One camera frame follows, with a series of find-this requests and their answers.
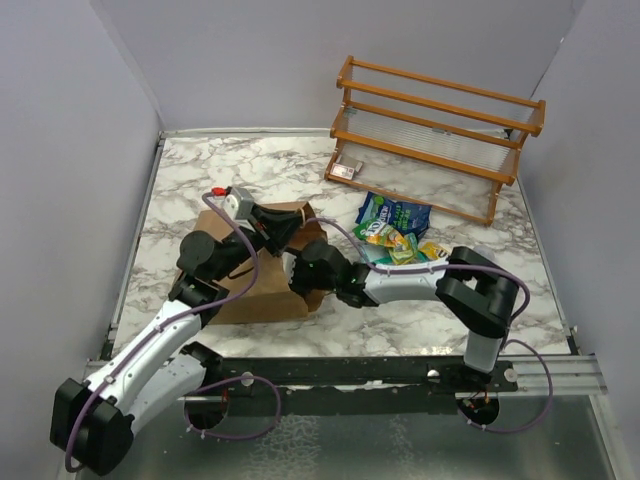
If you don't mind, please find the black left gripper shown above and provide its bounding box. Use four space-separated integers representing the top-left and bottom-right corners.
212 203 310 283

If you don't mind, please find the brown paper bag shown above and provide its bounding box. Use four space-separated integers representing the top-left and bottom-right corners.
168 201 327 326

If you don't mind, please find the green snack packet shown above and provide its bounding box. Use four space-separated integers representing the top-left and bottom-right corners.
361 244 428 265

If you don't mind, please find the green yellow snack bag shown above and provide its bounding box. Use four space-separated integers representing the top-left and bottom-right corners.
353 219 418 263

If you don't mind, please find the blue Bonk snack bag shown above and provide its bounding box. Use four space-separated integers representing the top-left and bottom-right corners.
355 192 432 238

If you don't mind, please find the yellow candy packet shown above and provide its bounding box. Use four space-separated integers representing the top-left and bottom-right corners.
418 241 450 262

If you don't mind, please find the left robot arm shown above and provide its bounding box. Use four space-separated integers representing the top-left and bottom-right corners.
50 200 306 475

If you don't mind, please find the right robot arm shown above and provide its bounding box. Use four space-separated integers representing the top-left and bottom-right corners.
283 239 525 391

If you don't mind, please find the small red white box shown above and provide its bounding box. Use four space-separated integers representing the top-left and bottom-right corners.
330 161 363 180

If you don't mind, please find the small clear plastic cup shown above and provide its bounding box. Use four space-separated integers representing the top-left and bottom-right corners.
473 245 495 262

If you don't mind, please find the orange wooden shelf rack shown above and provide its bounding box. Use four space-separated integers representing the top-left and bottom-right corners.
324 56 546 226

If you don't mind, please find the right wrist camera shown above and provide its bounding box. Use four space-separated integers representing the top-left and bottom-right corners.
282 252 298 284

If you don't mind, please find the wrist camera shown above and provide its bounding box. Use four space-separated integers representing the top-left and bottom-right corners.
282 252 298 284
223 187 255 224

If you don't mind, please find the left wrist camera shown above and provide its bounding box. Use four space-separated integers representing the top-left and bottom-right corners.
223 187 255 224

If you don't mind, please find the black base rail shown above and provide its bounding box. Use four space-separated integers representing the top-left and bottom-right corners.
185 353 517 419

